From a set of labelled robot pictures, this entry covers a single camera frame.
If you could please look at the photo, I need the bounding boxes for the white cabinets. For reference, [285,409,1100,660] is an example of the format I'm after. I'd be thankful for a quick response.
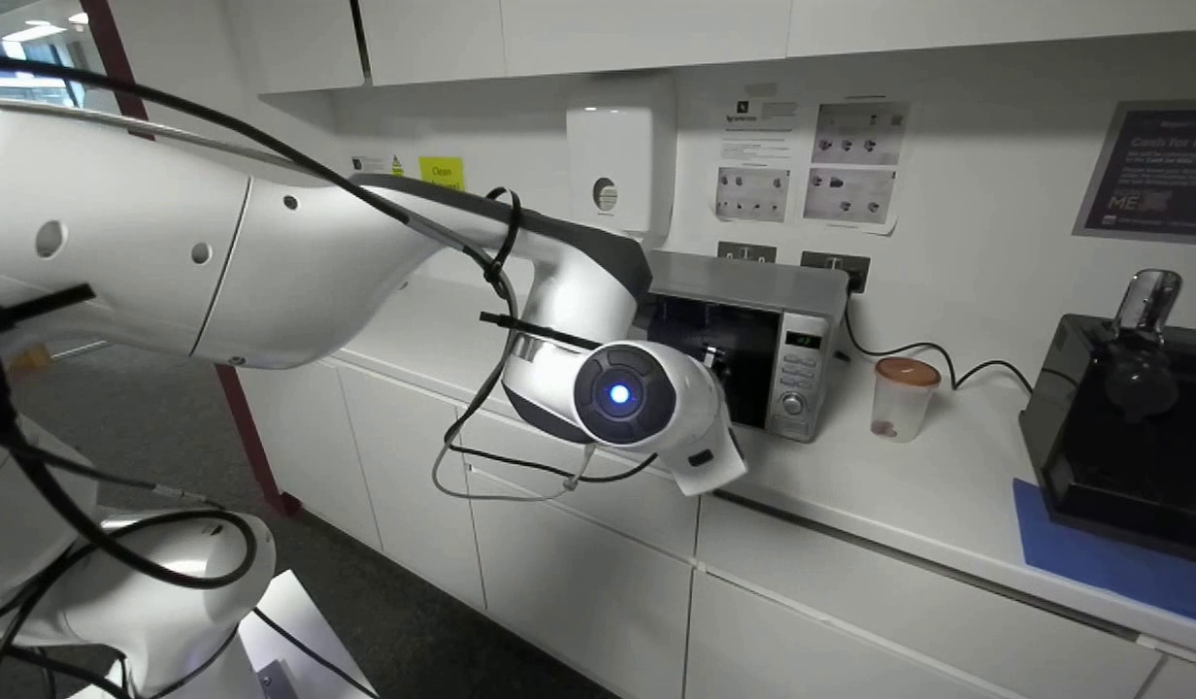
[243,355,1196,699]
[221,0,1196,95]

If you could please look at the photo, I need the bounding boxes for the white lower cabinets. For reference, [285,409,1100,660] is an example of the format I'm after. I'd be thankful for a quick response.
[243,355,1196,699]

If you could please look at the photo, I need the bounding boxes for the plastic cup brown lid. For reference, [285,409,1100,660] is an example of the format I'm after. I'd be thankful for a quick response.
[872,355,940,442]

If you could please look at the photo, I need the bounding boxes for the black power cable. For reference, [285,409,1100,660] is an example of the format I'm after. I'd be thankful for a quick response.
[838,297,1043,394]

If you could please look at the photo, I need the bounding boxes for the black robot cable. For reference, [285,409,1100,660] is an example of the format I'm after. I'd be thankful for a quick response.
[0,51,662,504]

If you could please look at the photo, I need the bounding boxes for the white instruction poster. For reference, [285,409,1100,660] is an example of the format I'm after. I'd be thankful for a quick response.
[670,85,909,265]

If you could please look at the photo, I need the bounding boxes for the silver microwave oven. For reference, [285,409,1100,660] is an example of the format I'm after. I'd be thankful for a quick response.
[643,253,846,442]

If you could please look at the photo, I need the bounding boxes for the dark framed wall notice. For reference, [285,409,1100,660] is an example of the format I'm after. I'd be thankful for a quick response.
[1076,100,1196,243]

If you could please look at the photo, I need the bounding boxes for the black coffee machine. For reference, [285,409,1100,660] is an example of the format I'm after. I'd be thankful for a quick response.
[1023,266,1196,557]

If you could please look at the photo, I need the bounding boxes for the white paper towel dispenser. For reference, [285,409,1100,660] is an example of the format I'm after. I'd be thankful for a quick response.
[566,104,653,231]

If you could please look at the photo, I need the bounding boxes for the blue mat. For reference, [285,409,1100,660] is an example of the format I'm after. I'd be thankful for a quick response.
[1014,481,1196,620]

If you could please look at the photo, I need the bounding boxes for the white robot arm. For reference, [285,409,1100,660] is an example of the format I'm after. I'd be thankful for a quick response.
[0,100,745,699]

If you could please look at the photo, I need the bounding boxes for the white upper cabinets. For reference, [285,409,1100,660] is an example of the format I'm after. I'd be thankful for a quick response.
[221,0,1196,95]

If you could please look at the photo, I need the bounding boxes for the yellow green wall sign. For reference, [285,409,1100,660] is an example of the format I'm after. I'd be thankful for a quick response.
[420,154,465,190]

